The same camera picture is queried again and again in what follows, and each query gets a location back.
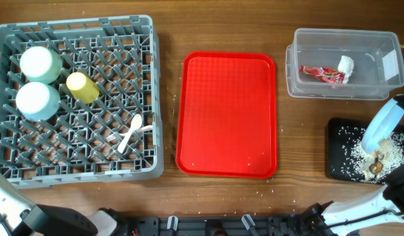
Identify white plastic fork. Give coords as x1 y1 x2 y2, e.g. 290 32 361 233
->
106 125 153 142

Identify light blue plate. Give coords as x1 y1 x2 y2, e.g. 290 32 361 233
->
361 94 404 153

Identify mint green bowl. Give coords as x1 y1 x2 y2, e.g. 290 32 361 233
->
20 46 63 84

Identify light blue bowl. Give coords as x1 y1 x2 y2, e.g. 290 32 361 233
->
16 82 60 121

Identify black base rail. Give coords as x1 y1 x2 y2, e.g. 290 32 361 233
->
118 214 334 236

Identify black tray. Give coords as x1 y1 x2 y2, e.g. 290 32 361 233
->
326 117 404 186

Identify food scraps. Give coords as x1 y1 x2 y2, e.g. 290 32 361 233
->
333 126 404 184

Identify grey dishwasher rack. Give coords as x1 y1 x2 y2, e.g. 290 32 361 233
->
0 15 164 189

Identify yellow plastic cup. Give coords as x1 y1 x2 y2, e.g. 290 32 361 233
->
66 72 100 104

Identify red plastic tray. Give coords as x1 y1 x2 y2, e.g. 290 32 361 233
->
176 51 278 179

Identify white plastic spoon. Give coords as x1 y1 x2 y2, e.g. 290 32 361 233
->
117 114 142 153

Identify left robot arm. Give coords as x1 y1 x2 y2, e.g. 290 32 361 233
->
0 173 118 236

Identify red snack wrapper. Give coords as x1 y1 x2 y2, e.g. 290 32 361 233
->
300 65 345 84

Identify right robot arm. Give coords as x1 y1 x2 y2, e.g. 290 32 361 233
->
302 94 404 235

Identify white napkin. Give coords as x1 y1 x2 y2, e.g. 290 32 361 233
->
337 56 354 84

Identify clear plastic bin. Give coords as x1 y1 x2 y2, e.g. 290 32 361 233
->
285 28 404 100

